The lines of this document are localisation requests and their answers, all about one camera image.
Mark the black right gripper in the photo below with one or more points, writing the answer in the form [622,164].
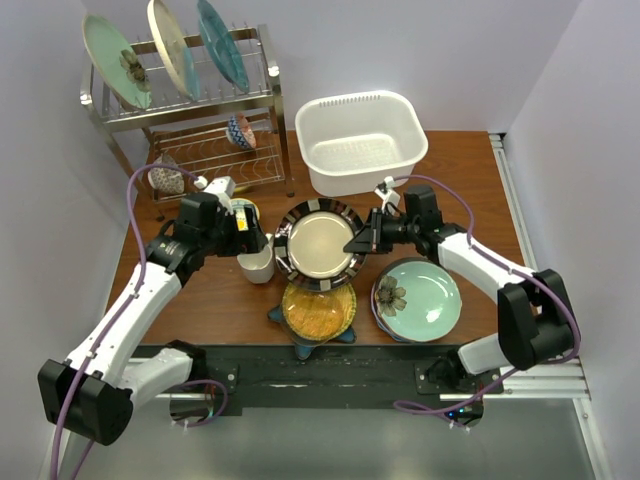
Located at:
[370,238]

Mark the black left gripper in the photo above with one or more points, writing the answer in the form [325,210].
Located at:
[242,242]

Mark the black striped rim plate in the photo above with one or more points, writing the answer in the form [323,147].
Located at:
[309,241]

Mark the mint green flower plate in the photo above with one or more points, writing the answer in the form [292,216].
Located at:
[417,301]

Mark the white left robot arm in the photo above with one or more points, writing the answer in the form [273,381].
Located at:
[93,393]

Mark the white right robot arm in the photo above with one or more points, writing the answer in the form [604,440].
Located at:
[536,323]

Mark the white plastic bin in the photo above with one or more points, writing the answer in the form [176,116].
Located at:
[350,143]

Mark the yellow blue patterned saucer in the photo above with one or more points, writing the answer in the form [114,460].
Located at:
[246,212]

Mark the white ceramic mug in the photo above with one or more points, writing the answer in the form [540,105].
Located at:
[258,268]

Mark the dark blue bottom plate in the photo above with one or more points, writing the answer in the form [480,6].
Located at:
[380,320]

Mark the grey patterned bowl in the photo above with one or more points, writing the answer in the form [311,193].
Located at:
[166,181]

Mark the orange woven pattern plate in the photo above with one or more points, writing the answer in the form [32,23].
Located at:
[319,316]

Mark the stainless steel dish rack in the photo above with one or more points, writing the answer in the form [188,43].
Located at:
[194,132]

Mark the blue white patterned bowl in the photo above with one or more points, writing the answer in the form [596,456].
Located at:
[240,133]

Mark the dark blue star plate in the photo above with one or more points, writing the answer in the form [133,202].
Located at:
[304,347]

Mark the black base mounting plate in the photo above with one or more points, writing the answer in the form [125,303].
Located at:
[338,376]

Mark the teal plate on rack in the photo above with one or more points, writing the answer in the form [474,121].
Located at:
[221,47]

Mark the cream plate on rack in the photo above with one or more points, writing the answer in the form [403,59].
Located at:
[173,50]

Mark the mint flower plate on rack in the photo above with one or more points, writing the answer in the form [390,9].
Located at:
[113,56]

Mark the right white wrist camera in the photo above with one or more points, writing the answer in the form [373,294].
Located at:
[386,192]

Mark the aluminium frame rail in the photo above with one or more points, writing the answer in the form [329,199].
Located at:
[565,382]

